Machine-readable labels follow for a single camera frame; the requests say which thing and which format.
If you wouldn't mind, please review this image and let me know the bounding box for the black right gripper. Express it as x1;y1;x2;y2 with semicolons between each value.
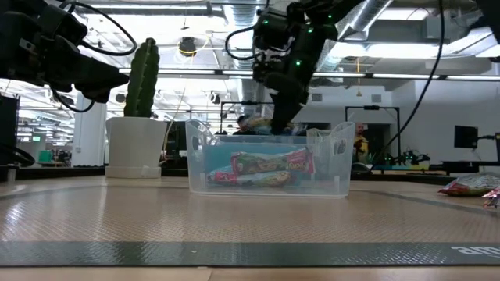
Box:
252;38;327;135

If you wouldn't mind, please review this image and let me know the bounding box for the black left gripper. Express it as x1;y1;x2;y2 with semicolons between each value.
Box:
0;2;130;105

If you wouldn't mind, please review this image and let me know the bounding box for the clear plastic bin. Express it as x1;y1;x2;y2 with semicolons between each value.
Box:
305;127;333;139
184;119;356;199

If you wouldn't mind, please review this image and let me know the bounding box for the person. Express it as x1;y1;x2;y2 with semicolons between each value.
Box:
353;123;370;157
233;114;255;137

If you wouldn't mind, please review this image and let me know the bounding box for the white column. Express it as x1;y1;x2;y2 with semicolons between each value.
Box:
71;93;107;168

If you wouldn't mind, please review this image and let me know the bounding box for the green cactus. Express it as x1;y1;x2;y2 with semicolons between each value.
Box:
123;37;161;118

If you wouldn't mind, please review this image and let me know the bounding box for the teal plastic bin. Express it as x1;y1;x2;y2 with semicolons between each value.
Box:
202;142;309;184

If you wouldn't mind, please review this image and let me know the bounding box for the long ceiling light strip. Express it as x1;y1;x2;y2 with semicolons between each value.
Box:
116;68;500;82

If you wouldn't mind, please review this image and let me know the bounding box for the black round ceiling device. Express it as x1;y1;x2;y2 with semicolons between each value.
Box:
178;37;198;58

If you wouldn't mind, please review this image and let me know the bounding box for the translucent baking mat black border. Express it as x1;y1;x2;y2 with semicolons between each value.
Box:
0;183;500;269

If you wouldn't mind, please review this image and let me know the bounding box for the black monitor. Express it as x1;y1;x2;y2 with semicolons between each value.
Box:
454;125;480;149

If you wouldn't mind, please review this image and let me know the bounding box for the black background table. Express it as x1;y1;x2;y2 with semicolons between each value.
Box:
441;158;500;175

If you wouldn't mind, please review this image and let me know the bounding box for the black frame stand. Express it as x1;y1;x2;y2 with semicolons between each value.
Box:
220;101;279;136
345;105;402;165

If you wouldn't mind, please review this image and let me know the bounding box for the black aluminium frame rail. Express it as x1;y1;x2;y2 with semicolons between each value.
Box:
0;166;458;185

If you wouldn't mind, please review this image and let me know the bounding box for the silver ceiling duct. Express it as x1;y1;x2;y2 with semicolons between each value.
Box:
222;0;270;118
316;0;394;75

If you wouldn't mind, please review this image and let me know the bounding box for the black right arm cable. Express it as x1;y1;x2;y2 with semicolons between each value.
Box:
369;0;446;173

